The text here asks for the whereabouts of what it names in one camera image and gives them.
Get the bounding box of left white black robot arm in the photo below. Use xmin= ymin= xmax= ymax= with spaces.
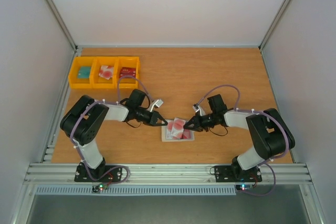
xmin=60 ymin=89 xmax=168 ymax=181

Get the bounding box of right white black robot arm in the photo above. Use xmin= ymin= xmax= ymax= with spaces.
xmin=184 ymin=94 xmax=296 ymax=180

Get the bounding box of red card in bin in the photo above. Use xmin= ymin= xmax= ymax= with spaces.
xmin=119 ymin=67 xmax=137 ymax=78

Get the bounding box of white red-dot card in bin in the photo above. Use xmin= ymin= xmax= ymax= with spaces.
xmin=98 ymin=65 xmax=114 ymax=80

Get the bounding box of teal card in bin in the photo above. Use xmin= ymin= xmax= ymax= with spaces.
xmin=77 ymin=66 xmax=91 ymax=79

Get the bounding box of right small circuit board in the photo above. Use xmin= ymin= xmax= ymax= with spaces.
xmin=237 ymin=184 xmax=254 ymax=191

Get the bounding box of small circuit board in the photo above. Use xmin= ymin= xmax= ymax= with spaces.
xmin=237 ymin=184 xmax=254 ymax=191
xmin=92 ymin=184 xmax=109 ymax=193

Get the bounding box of yellow three-compartment bin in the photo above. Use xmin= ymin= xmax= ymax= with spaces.
xmin=68 ymin=56 xmax=140 ymax=89

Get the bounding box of left small circuit board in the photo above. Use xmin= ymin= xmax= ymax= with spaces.
xmin=92 ymin=184 xmax=109 ymax=193

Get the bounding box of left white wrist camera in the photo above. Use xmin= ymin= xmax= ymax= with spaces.
xmin=147 ymin=99 xmax=164 ymax=112

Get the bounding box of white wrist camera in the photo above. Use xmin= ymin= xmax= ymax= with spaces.
xmin=147 ymin=99 xmax=164 ymax=112
xmin=193 ymin=104 xmax=206 ymax=116

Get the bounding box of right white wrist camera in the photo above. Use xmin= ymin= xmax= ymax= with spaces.
xmin=193 ymin=104 xmax=206 ymax=116

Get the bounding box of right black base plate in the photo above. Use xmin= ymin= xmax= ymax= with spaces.
xmin=211 ymin=165 xmax=262 ymax=183

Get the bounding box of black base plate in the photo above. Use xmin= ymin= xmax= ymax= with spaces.
xmin=211 ymin=165 xmax=262 ymax=183
xmin=74 ymin=163 xmax=123 ymax=183

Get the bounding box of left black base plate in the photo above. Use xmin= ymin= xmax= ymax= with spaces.
xmin=74 ymin=163 xmax=123 ymax=183

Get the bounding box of grey slotted cable duct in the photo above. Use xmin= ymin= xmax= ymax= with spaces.
xmin=36 ymin=185 xmax=236 ymax=196

